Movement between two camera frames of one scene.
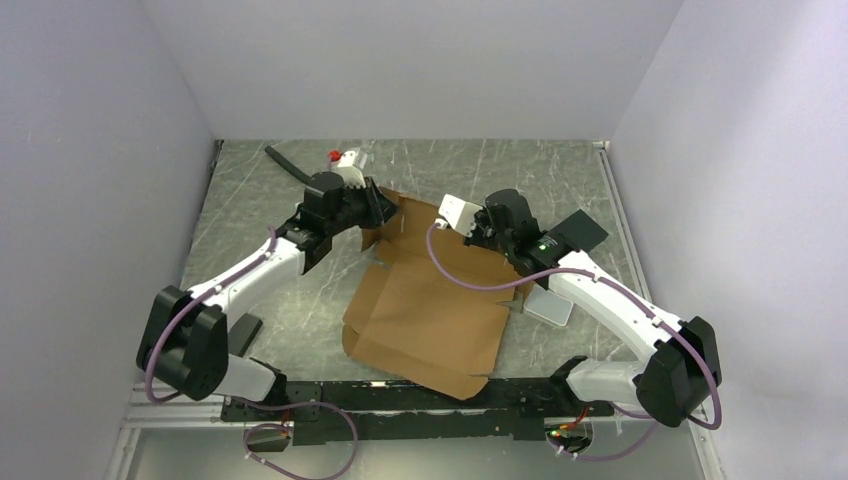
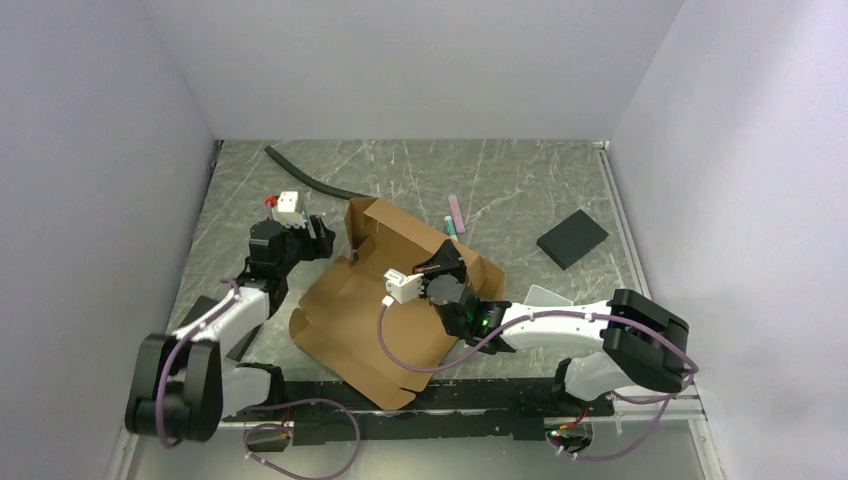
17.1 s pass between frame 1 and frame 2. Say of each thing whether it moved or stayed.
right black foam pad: stayed
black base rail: stayed
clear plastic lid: stayed
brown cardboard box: moved
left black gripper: moved
